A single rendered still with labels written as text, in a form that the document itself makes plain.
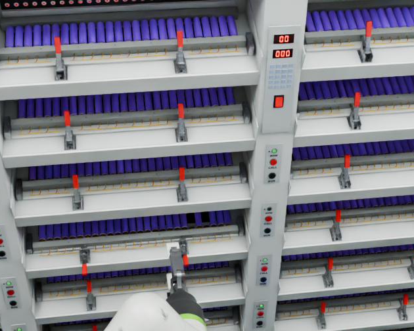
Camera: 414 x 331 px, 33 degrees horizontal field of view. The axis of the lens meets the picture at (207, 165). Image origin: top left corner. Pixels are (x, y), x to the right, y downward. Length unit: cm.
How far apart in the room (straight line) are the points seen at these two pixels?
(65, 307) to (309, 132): 86
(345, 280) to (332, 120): 58
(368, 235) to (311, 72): 59
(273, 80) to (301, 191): 36
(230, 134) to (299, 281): 60
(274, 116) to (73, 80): 48
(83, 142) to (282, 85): 49
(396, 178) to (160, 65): 73
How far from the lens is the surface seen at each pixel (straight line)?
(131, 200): 179
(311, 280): 212
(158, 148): 167
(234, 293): 206
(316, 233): 199
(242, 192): 181
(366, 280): 216
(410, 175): 195
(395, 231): 205
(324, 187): 186
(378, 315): 232
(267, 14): 153
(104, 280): 205
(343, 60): 166
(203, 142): 167
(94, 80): 156
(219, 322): 221
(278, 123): 167
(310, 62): 164
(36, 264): 193
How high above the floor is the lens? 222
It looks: 37 degrees down
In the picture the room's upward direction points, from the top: 1 degrees clockwise
